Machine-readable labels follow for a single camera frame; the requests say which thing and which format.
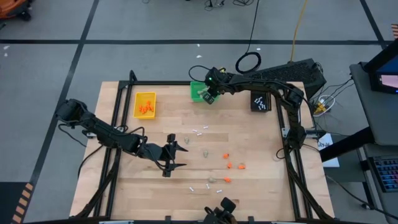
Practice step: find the grey desk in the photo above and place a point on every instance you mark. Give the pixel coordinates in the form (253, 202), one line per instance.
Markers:
(382, 118)

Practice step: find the black table frame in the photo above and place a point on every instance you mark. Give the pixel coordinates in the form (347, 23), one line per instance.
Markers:
(161, 83)

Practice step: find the orange wheeled machine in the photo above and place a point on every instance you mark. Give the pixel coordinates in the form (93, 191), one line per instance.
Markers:
(12, 7)

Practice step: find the black hazard-striped mat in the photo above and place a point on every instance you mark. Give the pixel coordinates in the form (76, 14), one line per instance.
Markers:
(9, 202)

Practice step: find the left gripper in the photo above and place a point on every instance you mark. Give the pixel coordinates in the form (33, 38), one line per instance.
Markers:
(171, 155)

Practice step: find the yellow plastic basket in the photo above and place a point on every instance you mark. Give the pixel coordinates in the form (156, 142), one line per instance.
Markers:
(145, 116)

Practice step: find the black monitor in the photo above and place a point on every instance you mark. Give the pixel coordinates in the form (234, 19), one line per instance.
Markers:
(374, 81)

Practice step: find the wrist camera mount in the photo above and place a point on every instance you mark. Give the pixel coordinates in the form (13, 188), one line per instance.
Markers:
(209, 97)
(152, 151)

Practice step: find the white paper sheet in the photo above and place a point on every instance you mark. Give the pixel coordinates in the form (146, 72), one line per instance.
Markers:
(326, 144)

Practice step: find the black computer tower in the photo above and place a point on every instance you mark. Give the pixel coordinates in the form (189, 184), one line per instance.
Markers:
(298, 71)

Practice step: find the black plastic basket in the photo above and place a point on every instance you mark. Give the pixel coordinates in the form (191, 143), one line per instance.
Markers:
(260, 91)

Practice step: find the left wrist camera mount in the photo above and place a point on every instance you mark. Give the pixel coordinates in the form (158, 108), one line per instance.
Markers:
(152, 151)

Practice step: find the black desk leg beam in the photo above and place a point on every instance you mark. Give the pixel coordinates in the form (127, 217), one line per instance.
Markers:
(348, 144)

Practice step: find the red striped object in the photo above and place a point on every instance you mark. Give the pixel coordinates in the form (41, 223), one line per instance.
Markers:
(395, 31)

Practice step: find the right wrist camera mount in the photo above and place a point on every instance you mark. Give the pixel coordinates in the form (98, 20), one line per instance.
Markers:
(209, 97)

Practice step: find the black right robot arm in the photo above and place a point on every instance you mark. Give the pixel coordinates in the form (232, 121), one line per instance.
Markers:
(264, 84)

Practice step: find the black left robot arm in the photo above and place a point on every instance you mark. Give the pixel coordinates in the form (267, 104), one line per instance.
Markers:
(105, 133)

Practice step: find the yellow-plug power strip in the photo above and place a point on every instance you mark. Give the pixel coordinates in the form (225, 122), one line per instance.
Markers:
(320, 107)

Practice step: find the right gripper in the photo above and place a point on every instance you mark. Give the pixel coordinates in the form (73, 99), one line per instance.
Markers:
(216, 81)

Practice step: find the backlit keyboard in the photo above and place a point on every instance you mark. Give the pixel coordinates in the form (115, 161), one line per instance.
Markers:
(388, 174)

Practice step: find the green plastic basket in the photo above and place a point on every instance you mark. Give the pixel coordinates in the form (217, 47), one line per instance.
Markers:
(194, 97)

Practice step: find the black camera mount foot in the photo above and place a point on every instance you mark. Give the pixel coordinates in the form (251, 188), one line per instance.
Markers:
(250, 219)

